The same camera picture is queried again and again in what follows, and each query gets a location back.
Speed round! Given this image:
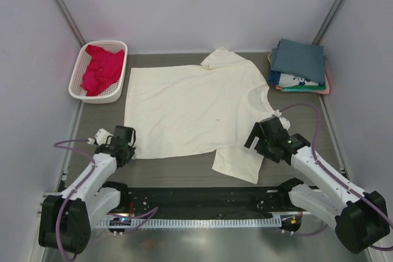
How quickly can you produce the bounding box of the cream white t shirt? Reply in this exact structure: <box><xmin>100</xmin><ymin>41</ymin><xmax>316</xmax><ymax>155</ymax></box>
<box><xmin>124</xmin><ymin>48</ymin><xmax>274</xmax><ymax>184</ymax></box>

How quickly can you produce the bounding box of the white perforated plastic basket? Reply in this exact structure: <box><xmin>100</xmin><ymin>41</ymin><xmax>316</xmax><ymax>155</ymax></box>
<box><xmin>68</xmin><ymin>40</ymin><xmax>128</xmax><ymax>104</ymax></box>

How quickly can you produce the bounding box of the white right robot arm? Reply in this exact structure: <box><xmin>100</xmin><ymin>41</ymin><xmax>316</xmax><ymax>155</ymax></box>
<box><xmin>244</xmin><ymin>116</ymin><xmax>392</xmax><ymax>253</ymax></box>

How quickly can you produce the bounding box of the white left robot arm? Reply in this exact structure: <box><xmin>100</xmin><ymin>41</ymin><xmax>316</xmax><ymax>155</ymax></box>
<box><xmin>38</xmin><ymin>126</ymin><xmax>136</xmax><ymax>255</ymax></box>

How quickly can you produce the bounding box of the folded white blue patterned shirt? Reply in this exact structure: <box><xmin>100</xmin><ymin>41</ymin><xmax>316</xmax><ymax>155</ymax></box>
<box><xmin>269</xmin><ymin>70</ymin><xmax>320</xmax><ymax>88</ymax></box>

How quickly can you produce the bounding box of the folded green t shirt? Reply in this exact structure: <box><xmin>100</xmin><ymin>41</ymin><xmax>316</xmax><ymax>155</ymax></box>
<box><xmin>282</xmin><ymin>84</ymin><xmax>329</xmax><ymax>92</ymax></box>

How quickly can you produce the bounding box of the red t shirt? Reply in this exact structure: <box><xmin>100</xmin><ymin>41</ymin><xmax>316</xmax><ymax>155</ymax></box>
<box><xmin>80</xmin><ymin>45</ymin><xmax>125</xmax><ymax>96</ymax></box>

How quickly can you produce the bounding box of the folded grey-blue t shirt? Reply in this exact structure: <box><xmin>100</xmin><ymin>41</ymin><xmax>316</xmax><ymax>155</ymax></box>
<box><xmin>270</xmin><ymin>39</ymin><xmax>325</xmax><ymax>85</ymax></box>

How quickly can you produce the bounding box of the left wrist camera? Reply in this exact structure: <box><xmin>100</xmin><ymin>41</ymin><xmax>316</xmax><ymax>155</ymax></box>
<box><xmin>87</xmin><ymin>128</ymin><xmax>112</xmax><ymax>146</ymax></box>

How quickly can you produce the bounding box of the slotted grey cable duct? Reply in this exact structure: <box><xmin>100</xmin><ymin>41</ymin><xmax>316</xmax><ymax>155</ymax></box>
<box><xmin>94</xmin><ymin>216</ymin><xmax>282</xmax><ymax>230</ymax></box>

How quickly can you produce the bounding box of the right aluminium frame post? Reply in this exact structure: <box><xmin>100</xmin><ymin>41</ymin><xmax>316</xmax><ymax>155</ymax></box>
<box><xmin>313</xmin><ymin>0</ymin><xmax>346</xmax><ymax>45</ymax></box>

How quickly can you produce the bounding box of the aluminium frame post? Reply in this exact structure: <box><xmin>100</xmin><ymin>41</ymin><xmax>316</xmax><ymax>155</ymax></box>
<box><xmin>313</xmin><ymin>0</ymin><xmax>346</xmax><ymax>45</ymax></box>
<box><xmin>54</xmin><ymin>0</ymin><xmax>85</xmax><ymax>46</ymax></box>

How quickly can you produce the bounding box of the left aluminium frame post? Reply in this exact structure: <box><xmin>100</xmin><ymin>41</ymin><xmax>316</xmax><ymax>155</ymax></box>
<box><xmin>54</xmin><ymin>0</ymin><xmax>85</xmax><ymax>46</ymax></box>

